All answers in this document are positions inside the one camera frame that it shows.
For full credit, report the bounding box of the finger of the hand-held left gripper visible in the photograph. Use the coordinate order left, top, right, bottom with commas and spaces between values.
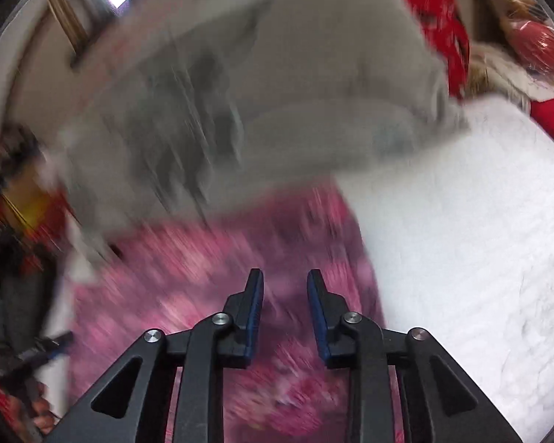
25, 331, 75, 363

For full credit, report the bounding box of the wooden frame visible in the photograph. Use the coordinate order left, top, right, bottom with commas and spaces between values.
41, 0, 93, 68

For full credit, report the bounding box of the grey floral pillow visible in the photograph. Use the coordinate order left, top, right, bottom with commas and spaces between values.
58, 0, 472, 259

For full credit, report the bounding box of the dark padded jacket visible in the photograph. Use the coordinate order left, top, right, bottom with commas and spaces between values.
0, 244, 61, 365

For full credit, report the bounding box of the purple floral shirt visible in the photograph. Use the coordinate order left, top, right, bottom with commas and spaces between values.
69, 185, 389, 443

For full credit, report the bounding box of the plastic-wrapped plush toy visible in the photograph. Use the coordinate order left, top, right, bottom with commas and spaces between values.
471, 0, 554, 102

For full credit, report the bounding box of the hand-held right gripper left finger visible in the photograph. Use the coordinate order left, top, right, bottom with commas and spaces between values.
44, 268, 265, 443

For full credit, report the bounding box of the person's left hand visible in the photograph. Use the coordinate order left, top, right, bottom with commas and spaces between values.
30, 399, 58, 435

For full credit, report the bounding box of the red cloth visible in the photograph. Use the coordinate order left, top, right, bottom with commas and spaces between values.
529, 92, 554, 162

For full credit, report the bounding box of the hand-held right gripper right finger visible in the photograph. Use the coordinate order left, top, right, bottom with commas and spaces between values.
307, 268, 522, 443

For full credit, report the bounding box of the red floral pillow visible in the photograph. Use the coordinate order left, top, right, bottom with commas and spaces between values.
381, 0, 472, 100

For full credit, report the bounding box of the white cloth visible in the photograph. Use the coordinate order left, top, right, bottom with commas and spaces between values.
51, 212, 116, 284

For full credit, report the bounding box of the white quilted bedspread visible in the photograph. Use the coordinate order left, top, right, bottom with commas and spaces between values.
332, 95, 554, 443

